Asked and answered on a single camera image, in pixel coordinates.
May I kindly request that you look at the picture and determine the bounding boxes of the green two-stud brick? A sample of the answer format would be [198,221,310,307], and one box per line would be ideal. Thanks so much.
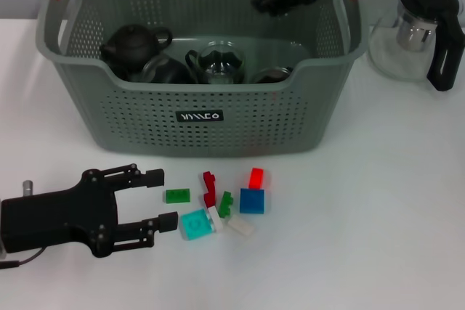
[165,188,191,204]

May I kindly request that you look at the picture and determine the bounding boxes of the white two-stud brick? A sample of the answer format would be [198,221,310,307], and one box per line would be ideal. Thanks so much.
[227,214,256,238]

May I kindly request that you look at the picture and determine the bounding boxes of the glass teapot with black lid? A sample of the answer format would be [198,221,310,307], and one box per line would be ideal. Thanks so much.
[366,0,465,92]

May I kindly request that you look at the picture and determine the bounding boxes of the dark red angled brick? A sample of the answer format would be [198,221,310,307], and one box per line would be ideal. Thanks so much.
[202,171,218,208]

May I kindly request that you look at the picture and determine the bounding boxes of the grey perforated storage bin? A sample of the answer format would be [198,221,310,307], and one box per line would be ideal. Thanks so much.
[35,0,368,158]

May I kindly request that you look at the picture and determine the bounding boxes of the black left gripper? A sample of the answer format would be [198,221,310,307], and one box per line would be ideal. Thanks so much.
[0,163,179,259]

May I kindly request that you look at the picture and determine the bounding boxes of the green small brick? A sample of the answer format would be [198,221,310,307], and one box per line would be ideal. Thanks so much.
[217,191,235,219]

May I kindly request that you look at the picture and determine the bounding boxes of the red tall brick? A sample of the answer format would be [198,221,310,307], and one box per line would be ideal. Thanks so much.
[248,167,265,190]

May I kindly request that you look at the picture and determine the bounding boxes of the blue square brick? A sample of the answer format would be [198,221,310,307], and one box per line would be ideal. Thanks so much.
[238,187,267,215]

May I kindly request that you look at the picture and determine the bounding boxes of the glass teacup with black holder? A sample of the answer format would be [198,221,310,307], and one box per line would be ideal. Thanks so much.
[249,65,294,84]
[140,54,194,84]
[185,41,247,85]

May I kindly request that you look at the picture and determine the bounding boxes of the left gripper cable with connector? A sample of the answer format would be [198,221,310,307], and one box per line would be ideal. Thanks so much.
[0,179,47,271]

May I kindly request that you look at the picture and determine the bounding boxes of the black clay teapot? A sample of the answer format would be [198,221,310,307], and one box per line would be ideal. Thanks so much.
[99,23,173,73]

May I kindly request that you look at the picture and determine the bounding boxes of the cyan square brick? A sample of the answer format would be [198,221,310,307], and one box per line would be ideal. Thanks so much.
[180,208,214,241]

